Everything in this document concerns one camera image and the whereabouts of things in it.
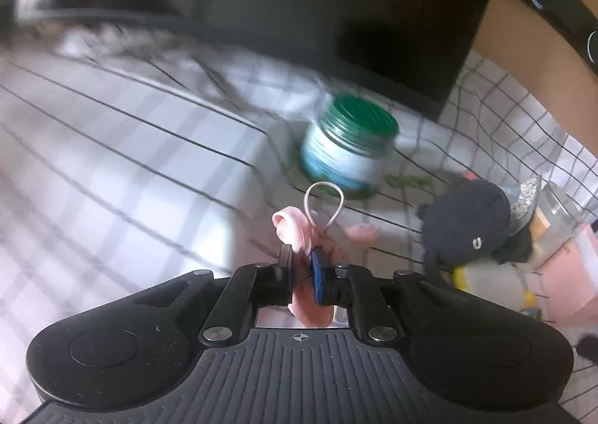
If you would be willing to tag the pink box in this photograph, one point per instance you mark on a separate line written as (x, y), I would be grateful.
(570, 284)

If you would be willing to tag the black monitor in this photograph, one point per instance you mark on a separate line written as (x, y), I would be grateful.
(336, 13)

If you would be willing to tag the pink cloth with elastic loop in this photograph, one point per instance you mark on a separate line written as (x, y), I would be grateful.
(299, 228)

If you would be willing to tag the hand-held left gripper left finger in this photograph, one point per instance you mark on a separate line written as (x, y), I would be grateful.
(285, 274)

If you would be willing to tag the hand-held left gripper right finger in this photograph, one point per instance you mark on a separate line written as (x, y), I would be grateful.
(319, 279)

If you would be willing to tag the white and yellow bottle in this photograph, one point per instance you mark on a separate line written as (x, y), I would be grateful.
(490, 286)

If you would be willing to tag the white checked cloth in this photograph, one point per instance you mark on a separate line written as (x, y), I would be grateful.
(117, 148)

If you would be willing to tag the clear jar with orange label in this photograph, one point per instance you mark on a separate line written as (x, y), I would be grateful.
(558, 218)

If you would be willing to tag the speckled floral cloth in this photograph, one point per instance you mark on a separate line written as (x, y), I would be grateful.
(525, 200)

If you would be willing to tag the dark cloth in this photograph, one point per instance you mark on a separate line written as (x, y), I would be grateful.
(516, 246)

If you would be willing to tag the wooden board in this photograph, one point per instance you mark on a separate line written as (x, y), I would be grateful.
(518, 55)

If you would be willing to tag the dark navy cap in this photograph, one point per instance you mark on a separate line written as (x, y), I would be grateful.
(467, 223)

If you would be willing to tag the green lid glass jar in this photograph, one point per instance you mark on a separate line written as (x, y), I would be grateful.
(348, 148)

